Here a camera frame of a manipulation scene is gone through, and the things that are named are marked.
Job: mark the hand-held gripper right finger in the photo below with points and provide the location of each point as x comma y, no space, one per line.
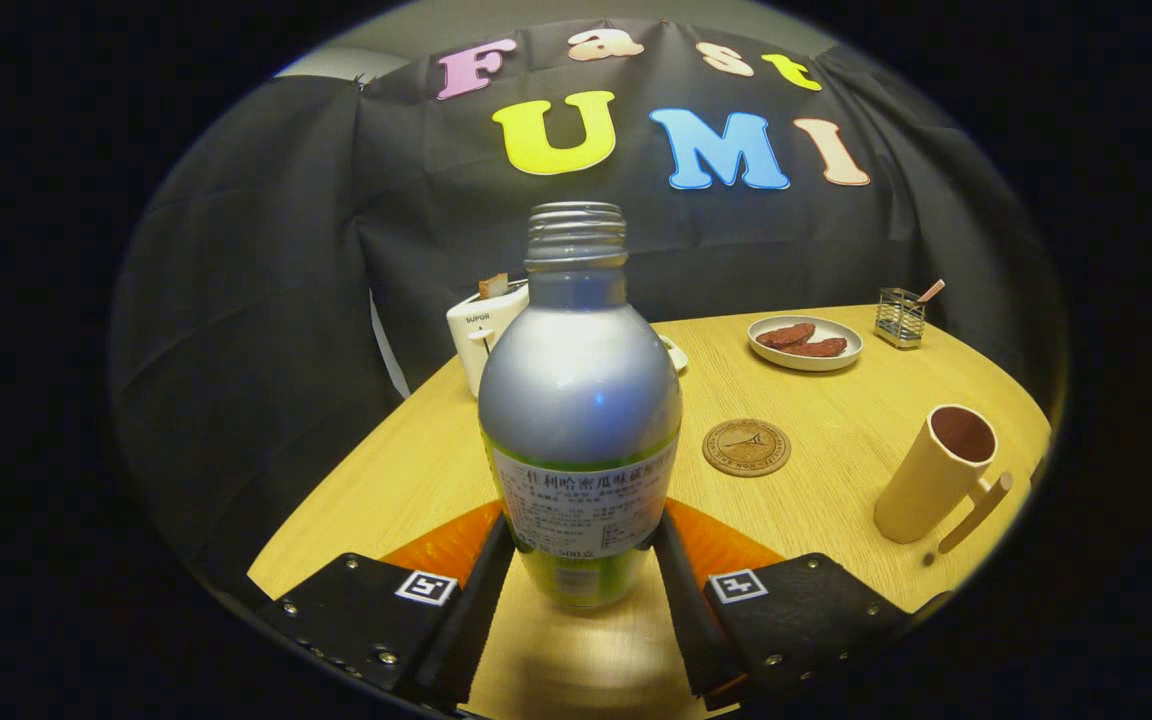
696,625

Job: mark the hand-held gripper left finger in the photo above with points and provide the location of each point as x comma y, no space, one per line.
466,625

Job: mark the round brown coaster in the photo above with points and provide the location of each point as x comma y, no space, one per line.
747,447

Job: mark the silver green juice bottle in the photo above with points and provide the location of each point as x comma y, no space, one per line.
581,390

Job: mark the wooden table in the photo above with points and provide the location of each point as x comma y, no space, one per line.
816,510

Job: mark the white divided dish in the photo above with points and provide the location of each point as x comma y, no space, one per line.
678,355

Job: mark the white toaster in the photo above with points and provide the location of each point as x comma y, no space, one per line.
476,345

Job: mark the white round plate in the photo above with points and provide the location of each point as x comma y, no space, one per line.
836,360

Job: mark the red meat piece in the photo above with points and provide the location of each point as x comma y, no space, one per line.
784,335
818,348

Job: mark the bread slice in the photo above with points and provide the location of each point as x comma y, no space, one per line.
493,286

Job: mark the pink striped straw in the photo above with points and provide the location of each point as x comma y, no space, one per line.
932,290

